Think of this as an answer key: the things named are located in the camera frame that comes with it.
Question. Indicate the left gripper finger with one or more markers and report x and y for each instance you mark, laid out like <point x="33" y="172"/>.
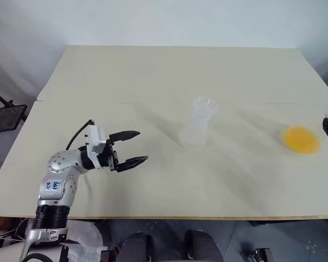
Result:
<point x="124" y="135"/>
<point x="132" y="163"/>

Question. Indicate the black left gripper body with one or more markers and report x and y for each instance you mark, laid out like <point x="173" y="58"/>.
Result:
<point x="109" y="158"/>

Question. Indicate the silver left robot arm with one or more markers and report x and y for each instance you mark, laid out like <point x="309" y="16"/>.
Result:
<point x="57" y="188"/>

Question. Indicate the clear plastic bottle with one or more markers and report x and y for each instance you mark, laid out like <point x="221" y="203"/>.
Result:
<point x="192" y="139"/>

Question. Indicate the orange round lid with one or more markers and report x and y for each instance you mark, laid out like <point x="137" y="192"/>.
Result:
<point x="302" y="140"/>

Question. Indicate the dark rounded shape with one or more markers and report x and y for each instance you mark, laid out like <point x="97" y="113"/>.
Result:
<point x="136" y="247"/>
<point x="203" y="247"/>

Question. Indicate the clear plastic cup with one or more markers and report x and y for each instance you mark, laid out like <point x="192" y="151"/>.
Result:
<point x="205" y="107"/>

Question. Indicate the white crumpled cloth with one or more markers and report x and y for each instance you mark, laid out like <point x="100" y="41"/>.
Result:
<point x="84" y="240"/>

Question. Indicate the black mesh tray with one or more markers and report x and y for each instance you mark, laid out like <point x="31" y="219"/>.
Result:
<point x="6" y="117"/>

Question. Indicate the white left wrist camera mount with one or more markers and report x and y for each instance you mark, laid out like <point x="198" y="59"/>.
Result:
<point x="95" y="142"/>

